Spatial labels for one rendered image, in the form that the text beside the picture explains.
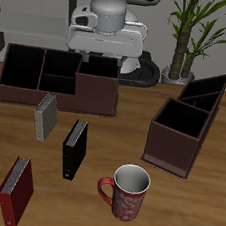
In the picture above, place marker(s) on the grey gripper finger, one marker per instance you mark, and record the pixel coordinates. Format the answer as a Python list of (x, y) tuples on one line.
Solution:
[(122, 61), (85, 56)]

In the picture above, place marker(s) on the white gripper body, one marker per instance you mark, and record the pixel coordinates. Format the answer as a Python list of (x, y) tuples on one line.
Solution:
[(104, 43)]

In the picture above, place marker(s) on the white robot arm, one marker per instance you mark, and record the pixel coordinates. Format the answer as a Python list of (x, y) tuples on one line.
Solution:
[(108, 6)]

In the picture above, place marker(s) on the dark brown desk caddy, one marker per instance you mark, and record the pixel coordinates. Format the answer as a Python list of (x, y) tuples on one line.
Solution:
[(170, 149), (94, 94)]

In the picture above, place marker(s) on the yellowish grey book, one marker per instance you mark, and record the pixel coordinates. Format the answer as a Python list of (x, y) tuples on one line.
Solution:
[(48, 118)]

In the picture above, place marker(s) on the black book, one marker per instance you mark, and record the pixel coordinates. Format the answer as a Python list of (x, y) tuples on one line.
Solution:
[(77, 152)]

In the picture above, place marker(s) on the red book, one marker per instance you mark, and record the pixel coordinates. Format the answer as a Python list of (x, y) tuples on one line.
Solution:
[(18, 195)]

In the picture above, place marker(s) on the green pot plant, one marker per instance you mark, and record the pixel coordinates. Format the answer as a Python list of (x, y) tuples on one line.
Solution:
[(180, 50)]

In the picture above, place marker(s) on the red patterned mug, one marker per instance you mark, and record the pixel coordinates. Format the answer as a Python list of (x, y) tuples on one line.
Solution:
[(127, 201)]

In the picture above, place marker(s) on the light grey wall cabinet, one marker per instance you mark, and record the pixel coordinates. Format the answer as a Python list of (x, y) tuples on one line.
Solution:
[(28, 6)]

